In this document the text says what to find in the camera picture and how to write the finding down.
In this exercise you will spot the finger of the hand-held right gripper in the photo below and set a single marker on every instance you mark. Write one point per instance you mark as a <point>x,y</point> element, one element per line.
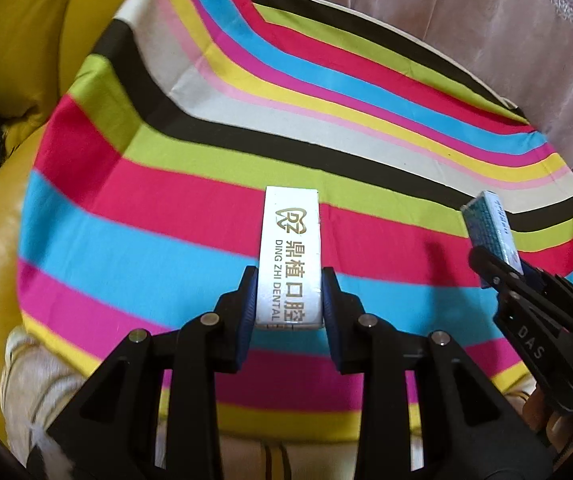
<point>496,275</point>
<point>530,274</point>

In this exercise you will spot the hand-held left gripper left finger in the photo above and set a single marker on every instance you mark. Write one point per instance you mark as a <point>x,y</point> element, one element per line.
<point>241,320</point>

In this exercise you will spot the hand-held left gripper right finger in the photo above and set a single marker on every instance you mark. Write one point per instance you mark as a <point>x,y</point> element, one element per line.
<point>336,325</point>

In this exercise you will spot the small grey-blue box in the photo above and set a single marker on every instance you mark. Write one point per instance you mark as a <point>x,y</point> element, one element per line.
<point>494,230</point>

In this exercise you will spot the small white gold-logo box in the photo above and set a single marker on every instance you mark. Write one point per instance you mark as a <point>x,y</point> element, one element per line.
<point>291,240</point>

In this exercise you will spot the person's right hand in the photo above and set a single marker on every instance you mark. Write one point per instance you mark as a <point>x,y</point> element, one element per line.
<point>541,410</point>

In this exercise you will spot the multicolour striped cloth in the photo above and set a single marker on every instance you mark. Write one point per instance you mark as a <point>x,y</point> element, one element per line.
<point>166,210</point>

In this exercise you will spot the brown striped beige towel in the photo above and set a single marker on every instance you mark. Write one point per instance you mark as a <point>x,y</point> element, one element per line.
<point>31,385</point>

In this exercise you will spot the white fluffy cloth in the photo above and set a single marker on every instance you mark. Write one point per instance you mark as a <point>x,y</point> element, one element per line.
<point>51,455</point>

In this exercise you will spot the beige curtain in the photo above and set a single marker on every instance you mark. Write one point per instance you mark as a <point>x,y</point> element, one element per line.
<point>416,10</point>

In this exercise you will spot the yellow leather sofa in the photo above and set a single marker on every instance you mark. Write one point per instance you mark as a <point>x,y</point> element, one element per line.
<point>16,35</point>

